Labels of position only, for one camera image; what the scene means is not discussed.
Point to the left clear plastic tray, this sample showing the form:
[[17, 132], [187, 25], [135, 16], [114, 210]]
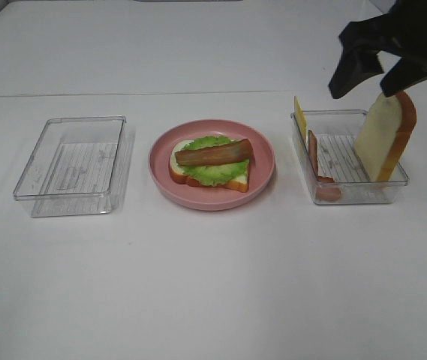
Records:
[[79, 166]]

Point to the yellow cheese slice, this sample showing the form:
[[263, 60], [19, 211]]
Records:
[[300, 119]]

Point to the clear plastic tray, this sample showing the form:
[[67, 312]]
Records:
[[339, 178], [79, 166]]

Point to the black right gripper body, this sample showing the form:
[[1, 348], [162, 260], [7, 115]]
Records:
[[401, 31]]

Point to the bacon strip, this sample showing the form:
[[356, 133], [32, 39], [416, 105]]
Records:
[[315, 157], [216, 155]]

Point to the bread slice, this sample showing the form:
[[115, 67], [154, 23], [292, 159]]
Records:
[[385, 134], [181, 179]]

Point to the right clear plastic tray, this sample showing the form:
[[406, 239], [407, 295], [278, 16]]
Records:
[[339, 178]]

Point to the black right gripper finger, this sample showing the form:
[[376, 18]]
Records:
[[402, 76], [354, 67]]

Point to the pink round plate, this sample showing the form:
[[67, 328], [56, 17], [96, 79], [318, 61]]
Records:
[[211, 198]]

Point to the green lettuce leaf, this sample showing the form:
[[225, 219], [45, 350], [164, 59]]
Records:
[[212, 175]]

